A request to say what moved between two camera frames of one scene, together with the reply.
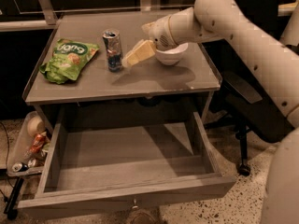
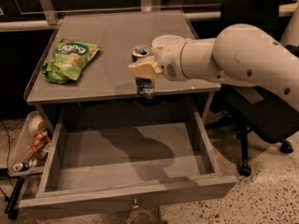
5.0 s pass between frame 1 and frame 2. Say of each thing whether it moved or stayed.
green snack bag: stayed
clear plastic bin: stayed
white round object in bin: stayed
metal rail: stayed
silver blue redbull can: moved
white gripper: moved
